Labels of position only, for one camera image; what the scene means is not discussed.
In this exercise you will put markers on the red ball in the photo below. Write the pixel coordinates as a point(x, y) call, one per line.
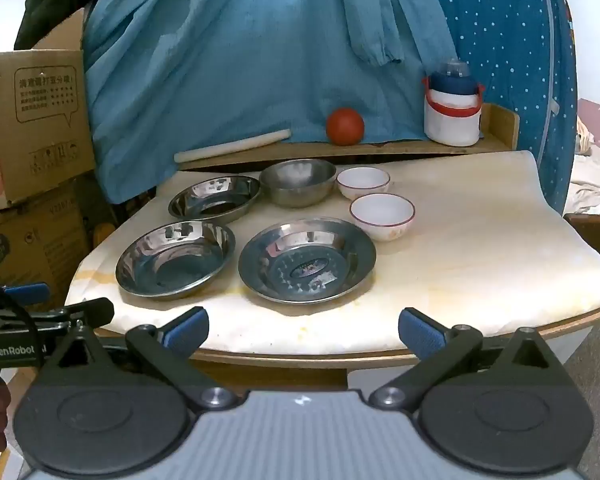
point(345, 126)

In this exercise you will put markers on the blue polka-dot fabric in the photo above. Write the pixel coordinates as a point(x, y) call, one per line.
point(505, 35)

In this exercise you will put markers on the yellow object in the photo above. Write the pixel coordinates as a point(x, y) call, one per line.
point(103, 233)

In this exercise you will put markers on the brown cardboard box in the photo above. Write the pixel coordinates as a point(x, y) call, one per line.
point(30, 245)

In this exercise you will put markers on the large steel plate with sticker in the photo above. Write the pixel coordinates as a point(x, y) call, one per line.
point(305, 266)

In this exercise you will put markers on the wooden table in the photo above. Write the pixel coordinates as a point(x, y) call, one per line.
point(305, 375)

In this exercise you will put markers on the steel bowl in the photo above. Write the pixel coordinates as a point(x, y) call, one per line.
point(297, 181)

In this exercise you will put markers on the white red-rimmed bowl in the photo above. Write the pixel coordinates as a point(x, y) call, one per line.
point(382, 212)

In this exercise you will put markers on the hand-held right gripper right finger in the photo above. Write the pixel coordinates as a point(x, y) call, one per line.
point(420, 331)

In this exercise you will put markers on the printed cardboard box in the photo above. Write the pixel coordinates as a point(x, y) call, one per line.
point(40, 125)

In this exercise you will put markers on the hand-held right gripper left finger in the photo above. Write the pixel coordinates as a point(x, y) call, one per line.
point(187, 329)

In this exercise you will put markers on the dark green cloth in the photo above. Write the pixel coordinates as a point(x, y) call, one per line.
point(55, 5)

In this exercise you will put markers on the white bowl with dark speck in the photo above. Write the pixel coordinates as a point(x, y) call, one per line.
point(362, 180)

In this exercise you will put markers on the dark wooden furniture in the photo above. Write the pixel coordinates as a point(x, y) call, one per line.
point(597, 232)

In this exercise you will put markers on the blue cloth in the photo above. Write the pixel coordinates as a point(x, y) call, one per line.
point(230, 60)

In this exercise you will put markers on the deep steel plate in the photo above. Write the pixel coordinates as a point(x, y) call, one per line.
point(175, 266)
point(210, 201)

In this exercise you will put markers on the wooden board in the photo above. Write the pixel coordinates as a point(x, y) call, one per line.
point(405, 148)

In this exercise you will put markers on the white bottle with blue lid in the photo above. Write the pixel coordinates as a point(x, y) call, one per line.
point(450, 120)

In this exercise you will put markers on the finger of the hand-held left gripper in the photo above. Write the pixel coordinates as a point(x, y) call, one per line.
point(90, 308)
point(27, 293)

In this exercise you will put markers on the white rolling pin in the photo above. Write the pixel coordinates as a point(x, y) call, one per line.
point(230, 146)

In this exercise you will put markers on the pale crumpled cloth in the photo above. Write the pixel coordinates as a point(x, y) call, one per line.
point(597, 180)

